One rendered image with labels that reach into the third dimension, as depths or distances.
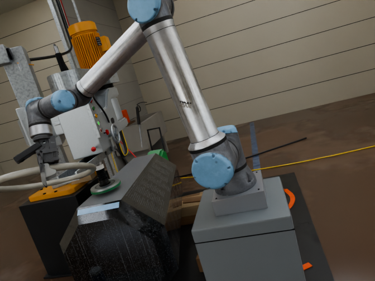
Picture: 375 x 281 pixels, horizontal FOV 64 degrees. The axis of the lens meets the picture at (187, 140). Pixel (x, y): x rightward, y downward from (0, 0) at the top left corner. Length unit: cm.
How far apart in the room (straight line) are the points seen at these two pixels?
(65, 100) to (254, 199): 88
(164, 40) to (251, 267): 93
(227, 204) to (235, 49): 586
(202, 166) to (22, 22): 798
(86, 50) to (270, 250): 212
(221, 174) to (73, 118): 128
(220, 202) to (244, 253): 22
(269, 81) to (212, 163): 601
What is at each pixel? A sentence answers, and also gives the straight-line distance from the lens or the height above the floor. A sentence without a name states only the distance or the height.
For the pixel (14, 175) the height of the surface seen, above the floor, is 125.
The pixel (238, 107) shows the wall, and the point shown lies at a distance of 706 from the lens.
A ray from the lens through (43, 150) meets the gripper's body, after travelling 139.
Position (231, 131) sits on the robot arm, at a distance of 125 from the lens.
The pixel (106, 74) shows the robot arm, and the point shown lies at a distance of 136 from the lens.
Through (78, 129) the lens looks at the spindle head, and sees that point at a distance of 211.
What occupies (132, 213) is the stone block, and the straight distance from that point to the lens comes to 201.
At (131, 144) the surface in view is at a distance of 528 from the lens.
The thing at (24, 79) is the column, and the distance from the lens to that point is 299.
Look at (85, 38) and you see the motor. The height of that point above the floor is 195.
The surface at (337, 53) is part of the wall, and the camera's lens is 723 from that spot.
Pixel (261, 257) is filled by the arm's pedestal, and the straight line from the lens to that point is 132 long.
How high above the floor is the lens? 146
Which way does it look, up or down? 12 degrees down
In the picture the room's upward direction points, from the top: 16 degrees counter-clockwise
